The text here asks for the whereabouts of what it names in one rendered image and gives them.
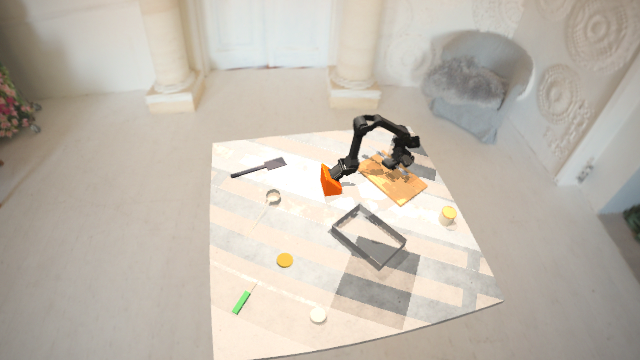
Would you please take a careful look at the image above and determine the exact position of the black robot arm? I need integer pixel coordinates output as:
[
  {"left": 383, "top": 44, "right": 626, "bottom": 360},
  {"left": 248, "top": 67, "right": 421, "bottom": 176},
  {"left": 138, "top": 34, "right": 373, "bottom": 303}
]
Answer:
[{"left": 328, "top": 114, "right": 420, "bottom": 182}]

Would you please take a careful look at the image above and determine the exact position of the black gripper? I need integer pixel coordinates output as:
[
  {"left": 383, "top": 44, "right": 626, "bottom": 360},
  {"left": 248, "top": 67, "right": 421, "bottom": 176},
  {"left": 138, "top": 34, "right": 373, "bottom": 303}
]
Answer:
[{"left": 381, "top": 148, "right": 412, "bottom": 170}]

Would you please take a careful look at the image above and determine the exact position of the yellow round disc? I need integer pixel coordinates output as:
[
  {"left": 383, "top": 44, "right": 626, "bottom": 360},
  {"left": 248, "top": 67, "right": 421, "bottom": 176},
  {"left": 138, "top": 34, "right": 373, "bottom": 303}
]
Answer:
[{"left": 277, "top": 253, "right": 293, "bottom": 268}]

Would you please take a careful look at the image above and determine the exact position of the beige short cylinder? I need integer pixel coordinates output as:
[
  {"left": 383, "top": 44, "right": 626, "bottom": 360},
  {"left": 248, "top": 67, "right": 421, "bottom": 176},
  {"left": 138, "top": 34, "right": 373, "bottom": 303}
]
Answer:
[{"left": 310, "top": 307, "right": 327, "bottom": 324}]

